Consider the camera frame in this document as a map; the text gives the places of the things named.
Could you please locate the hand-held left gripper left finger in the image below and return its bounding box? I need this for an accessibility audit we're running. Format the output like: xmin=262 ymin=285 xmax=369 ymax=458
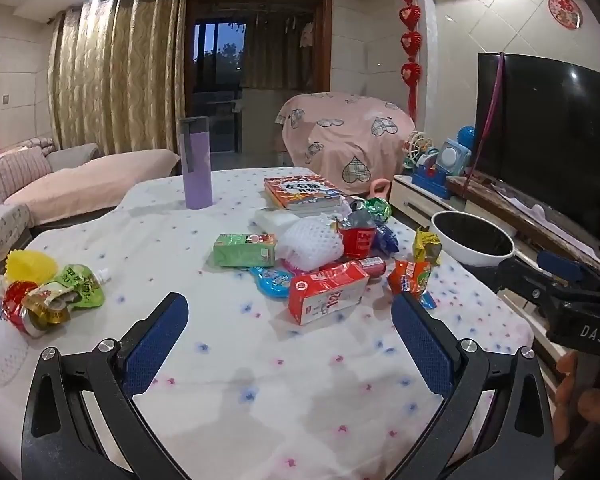
xmin=21 ymin=291 xmax=201 ymax=480

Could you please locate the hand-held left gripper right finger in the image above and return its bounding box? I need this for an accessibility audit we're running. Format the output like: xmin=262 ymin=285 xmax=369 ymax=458
xmin=380 ymin=291 xmax=556 ymax=480

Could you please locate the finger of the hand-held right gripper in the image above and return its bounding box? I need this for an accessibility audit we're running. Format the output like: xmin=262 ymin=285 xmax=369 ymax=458
xmin=536 ymin=249 xmax=600 ymax=286
xmin=496 ymin=257 xmax=576 ymax=311

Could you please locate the white trash bin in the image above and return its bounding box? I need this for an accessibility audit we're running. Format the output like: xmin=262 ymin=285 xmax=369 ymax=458
xmin=430 ymin=211 xmax=518 ymax=268

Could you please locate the red carton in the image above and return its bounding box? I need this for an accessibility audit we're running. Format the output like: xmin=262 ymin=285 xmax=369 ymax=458
xmin=287 ymin=261 xmax=371 ymax=326

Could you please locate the blue plastic bag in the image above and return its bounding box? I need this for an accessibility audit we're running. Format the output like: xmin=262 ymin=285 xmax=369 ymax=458
xmin=370 ymin=222 xmax=400 ymax=256

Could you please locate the green carton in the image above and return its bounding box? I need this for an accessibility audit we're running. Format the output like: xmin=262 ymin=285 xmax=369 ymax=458
xmin=212 ymin=233 xmax=278 ymax=268

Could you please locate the light blue wrapper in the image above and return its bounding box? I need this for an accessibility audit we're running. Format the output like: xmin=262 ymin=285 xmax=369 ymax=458
xmin=249 ymin=266 xmax=294 ymax=300

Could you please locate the person's right hand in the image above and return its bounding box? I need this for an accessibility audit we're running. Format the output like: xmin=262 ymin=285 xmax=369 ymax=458
xmin=555 ymin=350 xmax=600 ymax=448

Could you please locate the orange snack wrapper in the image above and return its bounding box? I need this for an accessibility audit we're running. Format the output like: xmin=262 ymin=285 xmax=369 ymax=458
xmin=386 ymin=259 xmax=437 ymax=311

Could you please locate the green spout pouch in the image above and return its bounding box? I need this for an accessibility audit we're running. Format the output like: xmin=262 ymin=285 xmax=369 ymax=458
xmin=55 ymin=264 xmax=112 ymax=310

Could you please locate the yellow green wrapper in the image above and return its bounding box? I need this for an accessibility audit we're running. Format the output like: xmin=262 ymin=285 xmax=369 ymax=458
xmin=412 ymin=226 xmax=444 ymax=267

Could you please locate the red paper cup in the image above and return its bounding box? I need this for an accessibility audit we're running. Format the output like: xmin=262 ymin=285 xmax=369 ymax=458
xmin=340 ymin=225 xmax=379 ymax=260

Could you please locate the red gold wrapper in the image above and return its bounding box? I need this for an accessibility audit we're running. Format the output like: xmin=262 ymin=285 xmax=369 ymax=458
xmin=4 ymin=280 xmax=74 ymax=339

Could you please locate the white television stand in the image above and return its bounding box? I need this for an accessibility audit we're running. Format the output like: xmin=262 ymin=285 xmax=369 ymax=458
xmin=392 ymin=174 xmax=600 ymax=311

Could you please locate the blue toy machine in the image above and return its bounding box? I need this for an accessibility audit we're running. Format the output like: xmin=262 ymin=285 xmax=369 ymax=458
xmin=411 ymin=150 xmax=452 ymax=198

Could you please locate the light blue toy box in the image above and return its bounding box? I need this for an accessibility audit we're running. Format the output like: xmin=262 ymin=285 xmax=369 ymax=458
xmin=440 ymin=139 xmax=473 ymax=177

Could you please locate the black flat television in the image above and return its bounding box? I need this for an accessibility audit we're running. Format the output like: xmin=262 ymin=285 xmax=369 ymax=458
xmin=467 ymin=51 xmax=600 ymax=281

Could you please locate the green foil wrapper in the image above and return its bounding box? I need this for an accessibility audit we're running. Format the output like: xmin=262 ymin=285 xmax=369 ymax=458
xmin=362 ymin=197 xmax=392 ymax=224

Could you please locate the crumpled silver wrapper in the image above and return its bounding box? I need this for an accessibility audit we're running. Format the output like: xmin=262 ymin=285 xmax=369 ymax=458
xmin=340 ymin=199 xmax=376 ymax=231

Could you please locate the yellow plastic mould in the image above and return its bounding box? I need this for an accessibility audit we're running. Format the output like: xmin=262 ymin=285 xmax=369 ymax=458
xmin=5 ymin=249 xmax=59 ymax=286

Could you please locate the white foam net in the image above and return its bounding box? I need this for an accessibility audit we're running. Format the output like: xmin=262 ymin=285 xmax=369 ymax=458
xmin=278 ymin=212 xmax=345 ymax=274
xmin=0 ymin=327 xmax=29 ymax=387

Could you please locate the colourful wheel toy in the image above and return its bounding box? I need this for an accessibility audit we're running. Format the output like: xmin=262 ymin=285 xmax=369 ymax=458
xmin=404 ymin=131 xmax=429 ymax=169

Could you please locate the pink thin hoop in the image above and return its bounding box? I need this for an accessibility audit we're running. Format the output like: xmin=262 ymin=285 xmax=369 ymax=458
xmin=466 ymin=54 xmax=506 ymax=183

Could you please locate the white box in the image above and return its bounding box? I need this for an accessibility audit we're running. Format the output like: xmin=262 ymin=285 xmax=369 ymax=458
xmin=254 ymin=207 xmax=301 ymax=237

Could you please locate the pink sofa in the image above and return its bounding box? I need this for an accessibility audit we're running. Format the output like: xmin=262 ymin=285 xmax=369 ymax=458
xmin=0 ymin=141 xmax=182 ymax=281

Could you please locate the purple bottle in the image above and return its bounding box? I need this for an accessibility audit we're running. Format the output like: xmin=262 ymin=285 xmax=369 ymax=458
xmin=178 ymin=116 xmax=214 ymax=210

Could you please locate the colourful book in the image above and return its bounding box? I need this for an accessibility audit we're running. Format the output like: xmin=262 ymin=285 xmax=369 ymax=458
xmin=264 ymin=175 xmax=349 ymax=211

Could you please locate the striped pink pillow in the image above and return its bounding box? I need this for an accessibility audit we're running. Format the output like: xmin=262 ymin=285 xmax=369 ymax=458
xmin=0 ymin=146 xmax=54 ymax=207

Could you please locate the pink covered chair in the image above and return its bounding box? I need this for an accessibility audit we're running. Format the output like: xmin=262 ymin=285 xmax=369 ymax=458
xmin=275 ymin=91 xmax=416 ymax=197

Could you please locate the red hanging decoration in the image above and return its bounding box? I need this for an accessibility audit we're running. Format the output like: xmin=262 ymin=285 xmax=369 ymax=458
xmin=399 ymin=0 xmax=424 ymax=122

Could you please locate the beige patterned curtain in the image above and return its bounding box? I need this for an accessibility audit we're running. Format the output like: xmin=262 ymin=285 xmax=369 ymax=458
xmin=47 ymin=0 xmax=189 ymax=157

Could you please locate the round red wall decoration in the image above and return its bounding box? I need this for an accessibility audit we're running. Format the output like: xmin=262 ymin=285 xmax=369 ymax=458
xmin=548 ymin=0 xmax=582 ymax=30

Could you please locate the wooden doorway frame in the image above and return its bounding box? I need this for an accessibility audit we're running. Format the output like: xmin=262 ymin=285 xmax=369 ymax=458
xmin=182 ymin=0 xmax=335 ymax=161

